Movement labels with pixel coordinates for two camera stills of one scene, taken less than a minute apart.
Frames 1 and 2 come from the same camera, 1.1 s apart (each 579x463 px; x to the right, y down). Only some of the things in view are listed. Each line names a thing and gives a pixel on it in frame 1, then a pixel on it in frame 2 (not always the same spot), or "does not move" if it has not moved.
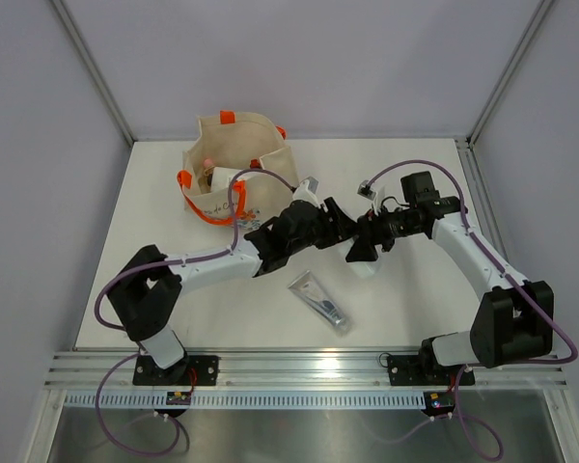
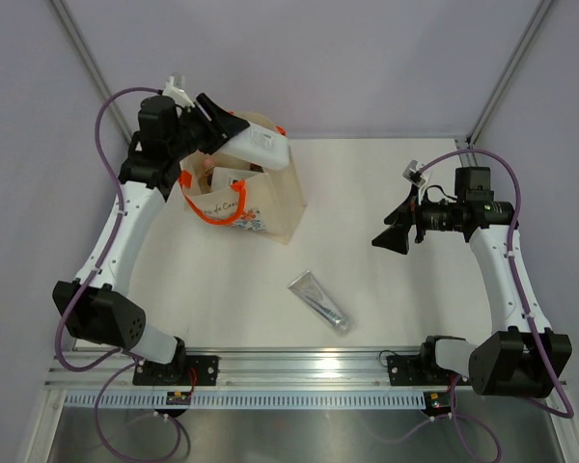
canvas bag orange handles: x=230 y=142 does not move
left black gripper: x=338 y=229 → x=221 y=124
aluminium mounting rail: x=112 y=370 does not move
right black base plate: x=409 y=370 does not move
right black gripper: x=372 y=231 → x=396 y=237
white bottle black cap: x=219 y=177 does not move
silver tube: x=308 y=290 does not move
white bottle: x=365 y=268 → x=260 y=146
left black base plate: x=201 y=370 does not move
